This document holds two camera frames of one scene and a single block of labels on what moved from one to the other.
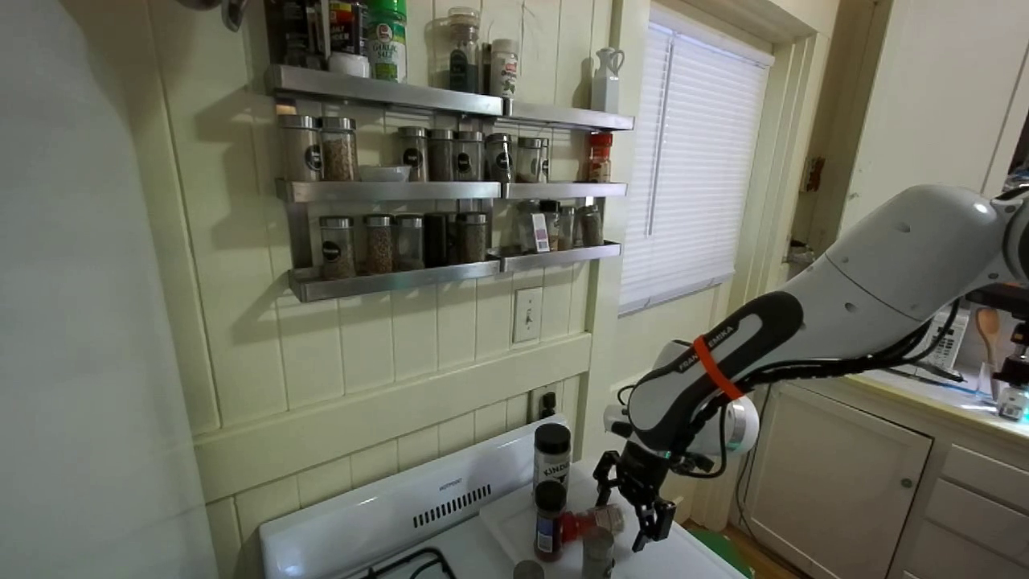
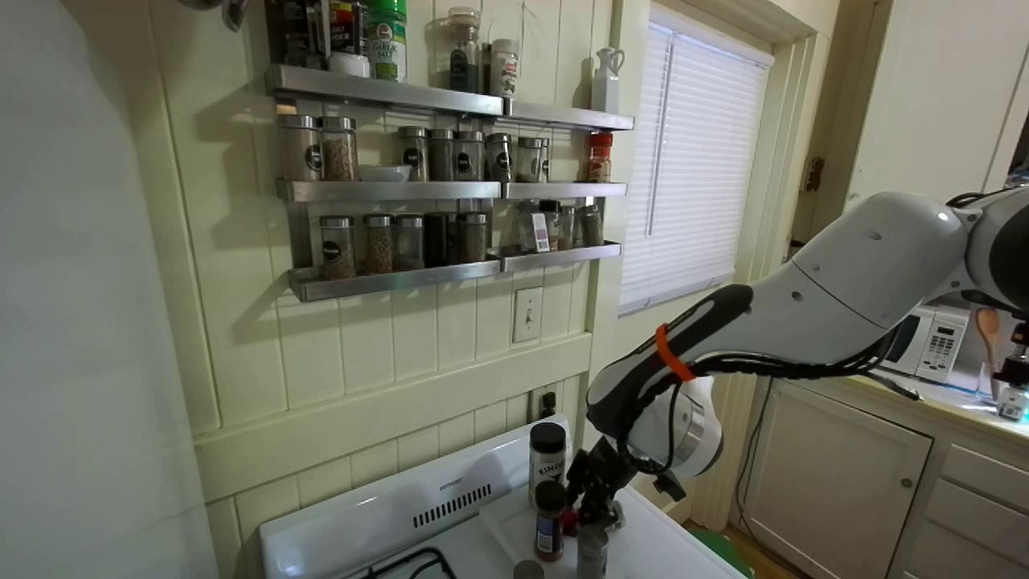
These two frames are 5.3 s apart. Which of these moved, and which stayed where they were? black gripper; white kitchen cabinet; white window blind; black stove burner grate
Moved: black gripper
Stayed: black stove burner grate; white window blind; white kitchen cabinet
